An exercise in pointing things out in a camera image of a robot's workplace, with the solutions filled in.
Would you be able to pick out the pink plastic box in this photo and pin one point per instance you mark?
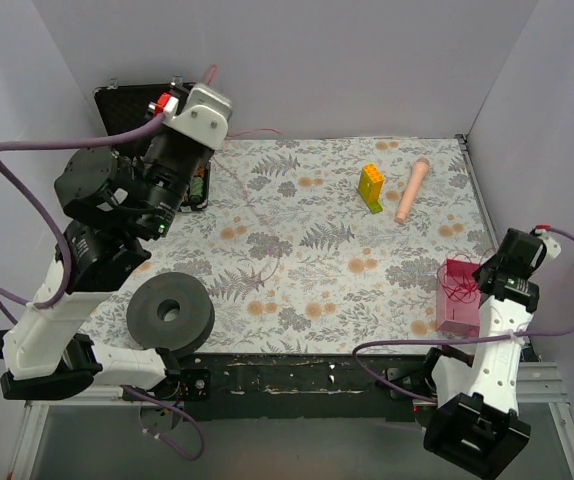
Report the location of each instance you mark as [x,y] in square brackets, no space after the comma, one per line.
[457,298]

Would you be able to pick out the beige toy microphone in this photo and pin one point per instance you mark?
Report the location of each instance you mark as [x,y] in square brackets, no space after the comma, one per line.
[418,172]

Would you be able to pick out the black poker chip case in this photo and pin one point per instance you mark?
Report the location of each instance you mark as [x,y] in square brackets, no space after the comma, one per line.
[126,107]

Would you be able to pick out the black front base bar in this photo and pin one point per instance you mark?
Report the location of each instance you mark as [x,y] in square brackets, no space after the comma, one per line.
[290,386]

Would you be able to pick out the black cable spool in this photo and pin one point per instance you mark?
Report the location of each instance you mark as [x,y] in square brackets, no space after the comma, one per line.
[172,310]

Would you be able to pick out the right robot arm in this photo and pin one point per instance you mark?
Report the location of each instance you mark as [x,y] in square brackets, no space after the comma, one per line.
[476,425]

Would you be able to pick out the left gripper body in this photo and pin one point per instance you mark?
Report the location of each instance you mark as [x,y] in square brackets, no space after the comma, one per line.
[187,163]

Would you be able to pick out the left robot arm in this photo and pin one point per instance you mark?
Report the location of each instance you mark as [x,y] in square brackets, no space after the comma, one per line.
[118,192]

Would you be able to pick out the yellow toy brick tower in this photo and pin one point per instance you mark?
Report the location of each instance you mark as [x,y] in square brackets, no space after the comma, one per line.
[370,184]

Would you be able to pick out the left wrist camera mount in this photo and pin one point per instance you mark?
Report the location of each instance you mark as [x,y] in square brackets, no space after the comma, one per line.
[203,117]

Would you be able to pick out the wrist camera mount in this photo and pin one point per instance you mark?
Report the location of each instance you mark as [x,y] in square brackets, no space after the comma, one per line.
[203,117]
[551,248]

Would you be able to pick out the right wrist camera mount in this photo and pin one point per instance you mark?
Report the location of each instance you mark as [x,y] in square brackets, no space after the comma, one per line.
[551,248]

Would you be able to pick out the floral table mat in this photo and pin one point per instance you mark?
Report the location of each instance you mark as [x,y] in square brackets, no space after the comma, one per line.
[295,261]

